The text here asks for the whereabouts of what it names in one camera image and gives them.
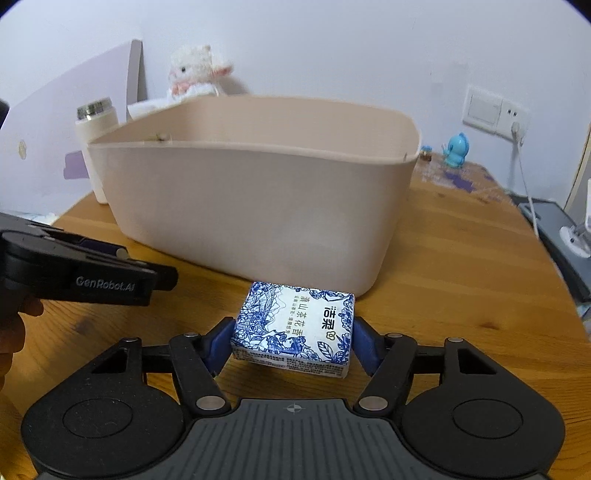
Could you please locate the white plug and cable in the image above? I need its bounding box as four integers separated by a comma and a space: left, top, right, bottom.
510, 121, 541, 239

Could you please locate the small mushroom ornament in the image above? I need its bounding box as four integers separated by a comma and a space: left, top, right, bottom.
420, 145, 433, 162

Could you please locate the beige plastic storage basket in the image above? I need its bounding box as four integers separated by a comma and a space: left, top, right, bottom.
89, 95, 421, 295

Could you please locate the white plush lamb toy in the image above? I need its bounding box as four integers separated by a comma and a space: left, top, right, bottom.
167, 45, 233, 102

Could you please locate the lilac headboard panel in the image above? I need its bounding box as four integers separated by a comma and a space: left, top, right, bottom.
1, 39, 142, 215

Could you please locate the person left hand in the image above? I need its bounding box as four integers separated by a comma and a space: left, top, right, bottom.
0, 297, 44, 387

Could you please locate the cream thermos bottle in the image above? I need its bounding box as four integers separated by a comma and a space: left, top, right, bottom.
74, 97, 120, 205

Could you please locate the blue figurine toy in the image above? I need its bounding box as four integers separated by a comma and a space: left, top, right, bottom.
443, 132, 470, 169

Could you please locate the grey device with stand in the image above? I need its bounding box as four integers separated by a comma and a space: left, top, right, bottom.
509, 181, 590, 321

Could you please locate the blue white tissue pack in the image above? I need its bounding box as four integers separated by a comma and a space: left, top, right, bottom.
231, 282, 356, 378

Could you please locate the gold tissue box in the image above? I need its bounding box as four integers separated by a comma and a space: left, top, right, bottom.
127, 98, 177, 120

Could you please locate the white wall switch socket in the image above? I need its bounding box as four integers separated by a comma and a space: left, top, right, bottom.
462, 85, 531, 141

